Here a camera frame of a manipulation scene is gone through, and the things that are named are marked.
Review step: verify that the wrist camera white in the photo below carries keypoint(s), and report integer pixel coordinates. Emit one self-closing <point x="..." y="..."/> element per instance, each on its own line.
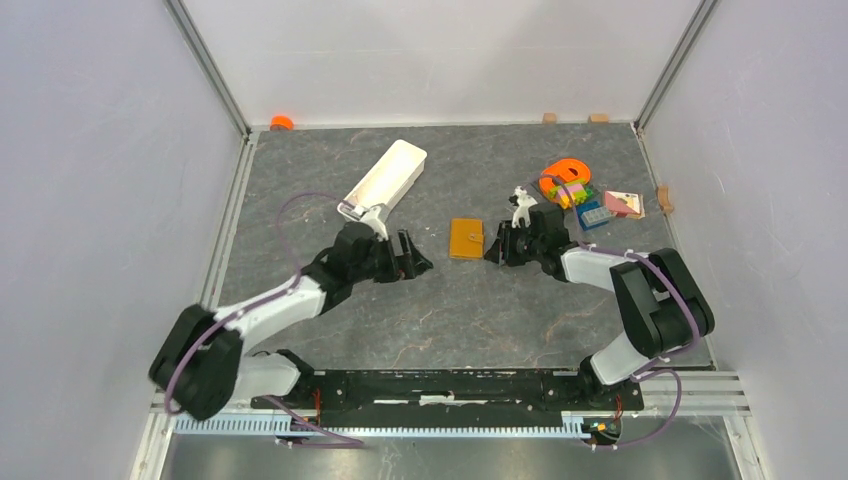
<point x="523" y="202"/>
<point x="375" y="216"/>

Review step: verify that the white cable comb strip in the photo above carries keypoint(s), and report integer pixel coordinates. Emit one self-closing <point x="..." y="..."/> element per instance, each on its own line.
<point x="279" y="424"/>

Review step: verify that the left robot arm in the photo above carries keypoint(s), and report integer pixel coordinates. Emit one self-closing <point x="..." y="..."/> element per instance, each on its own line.
<point x="203" y="365"/>

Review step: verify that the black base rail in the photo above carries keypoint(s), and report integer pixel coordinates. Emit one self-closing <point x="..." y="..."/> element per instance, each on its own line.
<point x="454" y="397"/>

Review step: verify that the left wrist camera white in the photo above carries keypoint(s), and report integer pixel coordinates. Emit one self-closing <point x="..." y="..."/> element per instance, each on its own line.
<point x="375" y="216"/>

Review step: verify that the colourful brick block stack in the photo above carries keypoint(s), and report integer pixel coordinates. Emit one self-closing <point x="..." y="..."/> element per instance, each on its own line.
<point x="570" y="194"/>

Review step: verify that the wooden arch piece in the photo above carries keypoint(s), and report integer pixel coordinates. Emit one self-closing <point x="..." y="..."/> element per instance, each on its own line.
<point x="664" y="199"/>

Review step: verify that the orange card holder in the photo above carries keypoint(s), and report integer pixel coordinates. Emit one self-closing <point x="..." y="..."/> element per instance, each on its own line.
<point x="466" y="239"/>

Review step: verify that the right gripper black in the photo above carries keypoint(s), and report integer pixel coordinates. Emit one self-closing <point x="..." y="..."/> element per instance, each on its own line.
<point x="501" y="252"/>

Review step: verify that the blue brick block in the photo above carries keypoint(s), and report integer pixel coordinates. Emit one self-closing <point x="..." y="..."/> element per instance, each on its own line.
<point x="593" y="214"/>

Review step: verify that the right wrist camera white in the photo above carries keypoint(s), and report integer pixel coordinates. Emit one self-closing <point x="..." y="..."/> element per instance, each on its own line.
<point x="523" y="202"/>

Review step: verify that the pink wooden puzzle block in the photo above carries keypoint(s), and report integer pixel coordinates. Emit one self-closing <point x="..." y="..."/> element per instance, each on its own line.
<point x="625" y="204"/>

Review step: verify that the white rectangular tray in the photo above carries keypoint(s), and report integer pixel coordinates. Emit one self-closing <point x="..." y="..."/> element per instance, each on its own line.
<point x="386" y="183"/>

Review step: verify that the orange ring toy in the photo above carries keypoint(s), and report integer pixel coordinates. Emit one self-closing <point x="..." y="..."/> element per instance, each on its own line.
<point x="567" y="170"/>

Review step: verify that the orange round cap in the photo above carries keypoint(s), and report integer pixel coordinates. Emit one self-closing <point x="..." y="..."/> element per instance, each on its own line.
<point x="280" y="123"/>

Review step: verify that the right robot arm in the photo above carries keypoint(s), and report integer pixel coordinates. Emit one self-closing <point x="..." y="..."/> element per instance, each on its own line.
<point x="662" y="309"/>

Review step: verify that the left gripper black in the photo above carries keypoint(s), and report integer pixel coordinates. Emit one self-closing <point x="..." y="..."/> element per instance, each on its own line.
<point x="415" y="263"/>

